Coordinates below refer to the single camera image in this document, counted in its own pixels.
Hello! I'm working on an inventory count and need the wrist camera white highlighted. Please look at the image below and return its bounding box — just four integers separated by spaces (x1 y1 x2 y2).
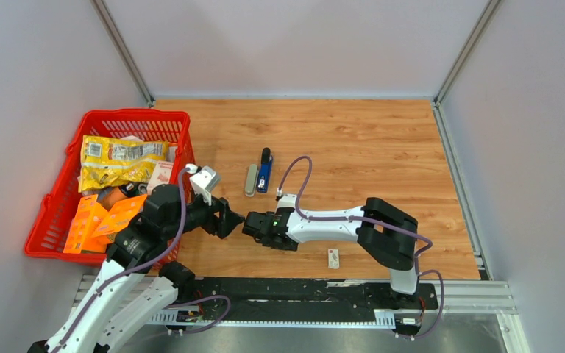
185 163 221 206
276 189 297 210

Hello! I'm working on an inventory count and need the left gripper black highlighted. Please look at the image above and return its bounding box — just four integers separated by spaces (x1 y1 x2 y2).
164 188 244 240

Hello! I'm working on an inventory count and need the red plastic basket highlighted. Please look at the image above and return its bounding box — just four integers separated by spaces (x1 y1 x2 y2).
24 109 195 266

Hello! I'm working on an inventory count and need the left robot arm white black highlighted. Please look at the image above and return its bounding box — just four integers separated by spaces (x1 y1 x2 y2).
29 185 245 352

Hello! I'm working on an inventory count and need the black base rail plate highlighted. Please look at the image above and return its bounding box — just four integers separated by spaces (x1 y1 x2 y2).
176 277 439 323

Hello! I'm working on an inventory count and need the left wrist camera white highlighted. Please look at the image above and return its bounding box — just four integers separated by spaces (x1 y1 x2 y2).
185 163 221 206

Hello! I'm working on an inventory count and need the blue black stapler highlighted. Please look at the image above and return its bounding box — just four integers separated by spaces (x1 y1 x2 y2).
256 147 273 193

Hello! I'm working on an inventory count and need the orange box left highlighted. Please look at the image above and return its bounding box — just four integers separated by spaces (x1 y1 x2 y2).
63 194 108 254

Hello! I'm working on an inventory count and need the grey white stapler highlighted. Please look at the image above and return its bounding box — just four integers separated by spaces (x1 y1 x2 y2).
244 164 259 197

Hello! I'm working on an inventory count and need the pink white small box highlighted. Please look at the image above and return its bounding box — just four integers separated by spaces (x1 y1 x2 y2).
147 161 174 193

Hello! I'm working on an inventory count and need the yellow snack bag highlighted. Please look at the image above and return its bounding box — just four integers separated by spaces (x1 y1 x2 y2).
79 135 168 193

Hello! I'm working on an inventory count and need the orange box right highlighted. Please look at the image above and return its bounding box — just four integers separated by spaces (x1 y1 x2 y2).
91 195 148 244

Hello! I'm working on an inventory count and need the staple box with red mark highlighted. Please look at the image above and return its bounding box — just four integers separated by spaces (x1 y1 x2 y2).
327 249 340 269

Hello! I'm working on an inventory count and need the orange box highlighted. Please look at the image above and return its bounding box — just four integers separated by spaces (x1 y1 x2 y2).
91 195 148 244
63 194 108 254

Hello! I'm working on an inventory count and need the white slotted cable duct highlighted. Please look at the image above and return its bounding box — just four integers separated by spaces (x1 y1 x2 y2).
146 307 397 329

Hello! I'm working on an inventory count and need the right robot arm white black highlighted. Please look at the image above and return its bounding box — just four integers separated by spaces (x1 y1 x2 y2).
242 194 420 308

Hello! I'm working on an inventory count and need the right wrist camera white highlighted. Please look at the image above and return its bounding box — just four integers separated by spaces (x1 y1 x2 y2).
276 189 297 210

